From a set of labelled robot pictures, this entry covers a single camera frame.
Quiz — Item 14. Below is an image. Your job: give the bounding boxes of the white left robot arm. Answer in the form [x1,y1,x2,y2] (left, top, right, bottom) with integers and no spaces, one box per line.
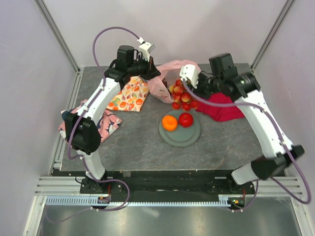
[63,42,160,193]

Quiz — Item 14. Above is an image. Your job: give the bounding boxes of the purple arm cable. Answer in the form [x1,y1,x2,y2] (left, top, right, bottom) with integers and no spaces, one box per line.
[181,77,312,213]
[44,26,143,223]

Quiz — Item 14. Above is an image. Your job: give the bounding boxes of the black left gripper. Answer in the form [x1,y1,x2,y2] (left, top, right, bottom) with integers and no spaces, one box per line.
[128,55,161,81]

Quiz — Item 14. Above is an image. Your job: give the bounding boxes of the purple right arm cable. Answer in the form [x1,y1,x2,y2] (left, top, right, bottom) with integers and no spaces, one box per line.
[181,77,312,213]

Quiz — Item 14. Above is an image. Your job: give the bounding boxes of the orange floral cloth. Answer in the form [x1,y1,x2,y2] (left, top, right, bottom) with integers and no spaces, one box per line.
[107,76,149,112]

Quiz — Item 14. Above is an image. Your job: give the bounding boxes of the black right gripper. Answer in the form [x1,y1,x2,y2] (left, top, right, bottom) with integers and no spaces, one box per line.
[187,72,223,101]

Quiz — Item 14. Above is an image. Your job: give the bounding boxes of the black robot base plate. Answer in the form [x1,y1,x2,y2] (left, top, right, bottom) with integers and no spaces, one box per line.
[79,169,256,196]

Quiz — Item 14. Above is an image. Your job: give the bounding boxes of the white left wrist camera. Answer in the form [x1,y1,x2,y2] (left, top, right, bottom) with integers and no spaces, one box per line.
[137,37,155,61]

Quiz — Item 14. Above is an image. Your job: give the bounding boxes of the pink plastic bag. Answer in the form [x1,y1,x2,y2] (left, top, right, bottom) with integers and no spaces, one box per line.
[147,60,201,104]

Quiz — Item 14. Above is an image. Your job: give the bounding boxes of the orange fake mandarin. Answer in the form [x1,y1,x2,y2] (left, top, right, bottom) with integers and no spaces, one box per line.
[161,115,178,132]

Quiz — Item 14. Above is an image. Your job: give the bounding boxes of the pink navy floral cloth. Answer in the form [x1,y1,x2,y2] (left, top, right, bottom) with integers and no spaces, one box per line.
[61,99,122,143]

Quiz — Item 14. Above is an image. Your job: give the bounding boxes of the red fake apple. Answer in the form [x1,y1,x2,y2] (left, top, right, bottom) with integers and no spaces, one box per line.
[178,113,194,128]

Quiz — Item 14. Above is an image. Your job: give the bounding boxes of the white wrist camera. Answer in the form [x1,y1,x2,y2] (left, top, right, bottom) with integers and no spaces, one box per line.
[179,64,201,89]
[137,37,155,61]

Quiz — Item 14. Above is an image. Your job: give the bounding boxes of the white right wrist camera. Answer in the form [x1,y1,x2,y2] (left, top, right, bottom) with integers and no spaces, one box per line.
[179,64,201,89]

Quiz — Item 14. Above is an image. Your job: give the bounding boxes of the red yellow fake fruit bunch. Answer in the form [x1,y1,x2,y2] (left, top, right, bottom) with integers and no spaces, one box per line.
[168,79,198,111]

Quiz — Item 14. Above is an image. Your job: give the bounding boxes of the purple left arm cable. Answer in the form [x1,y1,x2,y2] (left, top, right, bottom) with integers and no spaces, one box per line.
[44,26,143,223]

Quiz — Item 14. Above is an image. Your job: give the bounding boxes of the grey-green round plate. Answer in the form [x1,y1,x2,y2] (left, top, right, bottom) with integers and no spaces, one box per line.
[158,115,201,148]

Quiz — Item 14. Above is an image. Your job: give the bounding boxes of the blue-grey cable duct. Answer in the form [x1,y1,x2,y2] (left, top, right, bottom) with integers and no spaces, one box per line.
[45,196,231,207]

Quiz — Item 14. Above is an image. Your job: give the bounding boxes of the red cloth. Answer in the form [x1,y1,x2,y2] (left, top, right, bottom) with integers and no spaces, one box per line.
[196,93,245,122]

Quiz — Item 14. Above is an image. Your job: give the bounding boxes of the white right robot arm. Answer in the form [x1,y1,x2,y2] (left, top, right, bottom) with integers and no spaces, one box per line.
[195,53,305,194]

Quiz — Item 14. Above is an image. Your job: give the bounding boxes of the aluminium frame rail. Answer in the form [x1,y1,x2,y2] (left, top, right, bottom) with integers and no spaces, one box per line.
[33,0,82,74]

